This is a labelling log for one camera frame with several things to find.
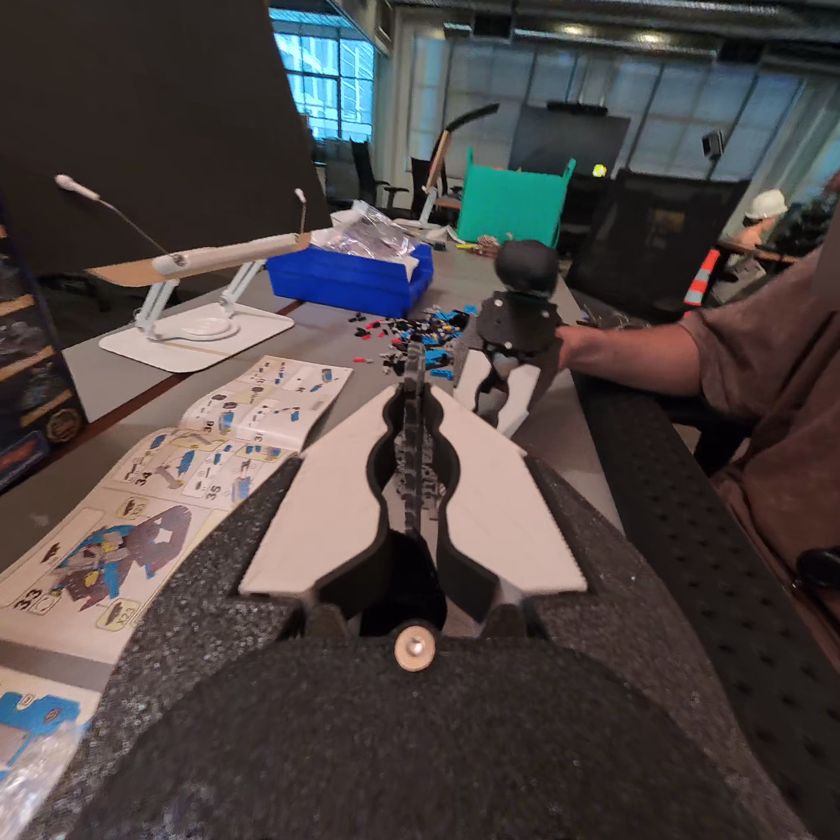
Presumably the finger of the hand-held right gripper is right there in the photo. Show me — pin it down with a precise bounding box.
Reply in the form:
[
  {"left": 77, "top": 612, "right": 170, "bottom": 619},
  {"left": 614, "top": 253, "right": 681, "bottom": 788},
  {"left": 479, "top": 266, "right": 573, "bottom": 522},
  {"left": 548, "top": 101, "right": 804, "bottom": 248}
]
[
  {"left": 496, "top": 365, "right": 543, "bottom": 437},
  {"left": 453, "top": 350, "right": 494, "bottom": 413}
]

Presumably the black panel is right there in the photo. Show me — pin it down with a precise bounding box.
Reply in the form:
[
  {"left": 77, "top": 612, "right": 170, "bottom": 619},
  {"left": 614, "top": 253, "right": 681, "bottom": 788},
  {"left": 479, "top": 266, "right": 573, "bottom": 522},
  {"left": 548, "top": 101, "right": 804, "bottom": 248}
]
[{"left": 0, "top": 0, "right": 333, "bottom": 278}]

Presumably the white adjustable stand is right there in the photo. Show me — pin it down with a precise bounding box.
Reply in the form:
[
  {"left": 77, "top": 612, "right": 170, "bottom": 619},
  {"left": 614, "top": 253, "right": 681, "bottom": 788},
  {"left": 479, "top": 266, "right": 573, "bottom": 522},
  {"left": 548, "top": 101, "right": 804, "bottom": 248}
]
[{"left": 54, "top": 172, "right": 314, "bottom": 375}]

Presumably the blue sticker sheet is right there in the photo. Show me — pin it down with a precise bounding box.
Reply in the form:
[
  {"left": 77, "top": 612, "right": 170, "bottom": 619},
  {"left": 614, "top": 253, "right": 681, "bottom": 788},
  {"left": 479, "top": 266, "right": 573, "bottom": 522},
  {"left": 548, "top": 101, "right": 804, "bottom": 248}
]
[{"left": 0, "top": 665, "right": 94, "bottom": 777}]

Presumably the black monitor screen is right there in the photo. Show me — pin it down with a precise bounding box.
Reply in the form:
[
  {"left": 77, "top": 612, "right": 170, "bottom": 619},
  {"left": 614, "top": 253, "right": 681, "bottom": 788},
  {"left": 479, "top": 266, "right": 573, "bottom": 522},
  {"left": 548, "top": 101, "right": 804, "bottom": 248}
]
[{"left": 507, "top": 104, "right": 634, "bottom": 182}]

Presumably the curved wooden desk lamp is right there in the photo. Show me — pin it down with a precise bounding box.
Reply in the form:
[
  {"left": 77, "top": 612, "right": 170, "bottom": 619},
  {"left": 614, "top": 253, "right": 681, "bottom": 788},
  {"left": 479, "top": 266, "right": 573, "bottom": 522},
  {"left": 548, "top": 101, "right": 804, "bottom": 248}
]
[{"left": 415, "top": 100, "right": 502, "bottom": 228}]

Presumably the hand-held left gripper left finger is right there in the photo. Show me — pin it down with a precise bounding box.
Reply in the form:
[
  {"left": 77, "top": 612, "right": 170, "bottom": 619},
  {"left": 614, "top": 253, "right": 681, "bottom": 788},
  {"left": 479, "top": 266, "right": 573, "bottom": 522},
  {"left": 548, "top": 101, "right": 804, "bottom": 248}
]
[{"left": 237, "top": 384, "right": 403, "bottom": 602}]

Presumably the blue building set box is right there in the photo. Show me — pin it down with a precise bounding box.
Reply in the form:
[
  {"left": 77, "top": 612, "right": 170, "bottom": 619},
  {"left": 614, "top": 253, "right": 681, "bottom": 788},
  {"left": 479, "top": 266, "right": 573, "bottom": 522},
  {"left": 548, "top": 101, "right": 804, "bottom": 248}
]
[{"left": 0, "top": 189, "right": 91, "bottom": 494}]

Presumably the grey desk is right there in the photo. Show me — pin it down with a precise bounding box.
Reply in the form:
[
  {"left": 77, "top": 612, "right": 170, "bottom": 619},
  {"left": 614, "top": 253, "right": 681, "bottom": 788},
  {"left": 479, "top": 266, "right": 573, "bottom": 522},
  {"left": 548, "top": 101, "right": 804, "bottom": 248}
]
[{"left": 0, "top": 243, "right": 624, "bottom": 697}]

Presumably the blue plastic bin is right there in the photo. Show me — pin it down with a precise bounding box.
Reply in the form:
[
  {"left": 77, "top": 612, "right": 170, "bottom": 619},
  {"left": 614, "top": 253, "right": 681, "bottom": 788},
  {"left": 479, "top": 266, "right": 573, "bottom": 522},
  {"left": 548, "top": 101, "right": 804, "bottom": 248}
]
[{"left": 264, "top": 238, "right": 435, "bottom": 320}]

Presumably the building instruction booklet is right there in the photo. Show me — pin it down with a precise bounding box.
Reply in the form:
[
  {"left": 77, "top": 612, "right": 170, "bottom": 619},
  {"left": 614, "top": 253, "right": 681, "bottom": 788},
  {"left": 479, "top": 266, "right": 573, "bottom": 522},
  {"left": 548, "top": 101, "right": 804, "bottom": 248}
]
[{"left": 0, "top": 354, "right": 355, "bottom": 665}]

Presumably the crumpled clear plastic bag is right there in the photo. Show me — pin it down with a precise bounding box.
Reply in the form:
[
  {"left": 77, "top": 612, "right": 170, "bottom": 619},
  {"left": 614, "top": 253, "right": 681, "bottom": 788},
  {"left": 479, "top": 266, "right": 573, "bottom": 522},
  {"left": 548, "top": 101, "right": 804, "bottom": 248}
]
[{"left": 0, "top": 718, "right": 83, "bottom": 840}]

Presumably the grey toy track chain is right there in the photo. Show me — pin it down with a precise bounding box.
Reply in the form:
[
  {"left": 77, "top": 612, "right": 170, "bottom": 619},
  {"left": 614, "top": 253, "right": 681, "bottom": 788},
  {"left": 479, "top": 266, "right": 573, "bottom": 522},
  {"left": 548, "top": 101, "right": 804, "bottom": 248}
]
[{"left": 392, "top": 340, "right": 448, "bottom": 537}]

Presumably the person's right forearm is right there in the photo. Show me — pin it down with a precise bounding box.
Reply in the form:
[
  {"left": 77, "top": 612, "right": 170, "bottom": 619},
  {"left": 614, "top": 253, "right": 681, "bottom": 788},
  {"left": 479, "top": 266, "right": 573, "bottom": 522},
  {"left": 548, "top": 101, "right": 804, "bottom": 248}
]
[{"left": 587, "top": 320, "right": 704, "bottom": 399}]

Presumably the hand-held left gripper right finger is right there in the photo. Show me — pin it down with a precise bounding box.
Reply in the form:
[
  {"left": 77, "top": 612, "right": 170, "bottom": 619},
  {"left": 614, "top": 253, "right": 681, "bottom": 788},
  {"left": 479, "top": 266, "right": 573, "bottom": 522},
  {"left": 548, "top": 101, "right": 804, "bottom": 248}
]
[{"left": 427, "top": 385, "right": 589, "bottom": 602}]

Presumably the heap of blue black bricks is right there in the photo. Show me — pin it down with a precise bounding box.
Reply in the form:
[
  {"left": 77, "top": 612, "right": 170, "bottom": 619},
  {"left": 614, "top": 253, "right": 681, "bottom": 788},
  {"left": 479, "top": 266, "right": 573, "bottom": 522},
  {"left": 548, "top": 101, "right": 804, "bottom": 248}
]
[{"left": 379, "top": 304, "right": 475, "bottom": 383}]

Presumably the person's right hand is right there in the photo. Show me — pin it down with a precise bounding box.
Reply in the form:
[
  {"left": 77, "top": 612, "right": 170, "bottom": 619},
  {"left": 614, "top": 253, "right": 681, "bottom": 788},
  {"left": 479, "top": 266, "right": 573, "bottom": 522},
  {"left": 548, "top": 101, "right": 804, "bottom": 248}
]
[{"left": 554, "top": 325, "right": 596, "bottom": 378}]

